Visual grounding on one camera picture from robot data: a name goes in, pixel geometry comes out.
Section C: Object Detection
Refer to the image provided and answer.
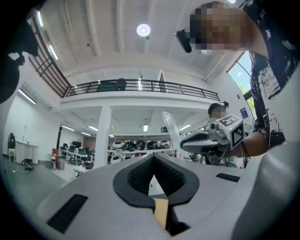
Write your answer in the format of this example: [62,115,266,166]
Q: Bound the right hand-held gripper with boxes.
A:
[180,114,246,166]

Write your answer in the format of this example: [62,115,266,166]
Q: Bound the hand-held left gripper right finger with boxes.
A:
[153,154,264,240]

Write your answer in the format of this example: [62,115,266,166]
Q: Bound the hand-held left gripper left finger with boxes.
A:
[35,154,174,240]

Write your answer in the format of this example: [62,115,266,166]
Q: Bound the clear plastic bag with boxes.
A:
[161,111,188,160]

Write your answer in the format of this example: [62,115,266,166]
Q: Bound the person's right forearm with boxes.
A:
[231,130,269,158]

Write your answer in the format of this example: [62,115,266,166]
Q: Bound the white storage shelf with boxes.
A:
[107,132,179,165]

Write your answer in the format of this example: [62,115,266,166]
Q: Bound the row of black white helmets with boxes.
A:
[110,139,171,152]

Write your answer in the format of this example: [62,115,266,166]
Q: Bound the desks with monitors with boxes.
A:
[60,140,96,165]

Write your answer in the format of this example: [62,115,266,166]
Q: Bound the red box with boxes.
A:
[52,148,60,169]

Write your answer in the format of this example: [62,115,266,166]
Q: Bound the black balcony railing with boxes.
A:
[66,79,220,102]

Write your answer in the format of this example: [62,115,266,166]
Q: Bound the white pillar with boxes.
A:
[95,105,113,168]

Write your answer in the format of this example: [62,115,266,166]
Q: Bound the large window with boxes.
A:
[227,51,256,120]

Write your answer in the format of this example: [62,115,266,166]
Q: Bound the small black cart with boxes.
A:
[22,158,35,171]

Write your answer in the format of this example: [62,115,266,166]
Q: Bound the white cabinet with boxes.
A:
[14,139,39,165]

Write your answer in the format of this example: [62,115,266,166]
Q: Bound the black and white patterned shirt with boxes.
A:
[241,0,298,148]

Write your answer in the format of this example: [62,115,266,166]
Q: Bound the black round-back chair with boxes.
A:
[7,132,16,163]

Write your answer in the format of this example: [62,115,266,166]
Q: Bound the person's head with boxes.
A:
[189,1,268,57]

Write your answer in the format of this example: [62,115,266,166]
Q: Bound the round ceiling lamp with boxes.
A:
[136,23,151,37]

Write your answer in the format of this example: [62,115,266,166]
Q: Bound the black wrist cord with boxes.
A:
[240,140,251,169]

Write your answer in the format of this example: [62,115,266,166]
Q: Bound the black head-worn camera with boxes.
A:
[175,30,193,53]

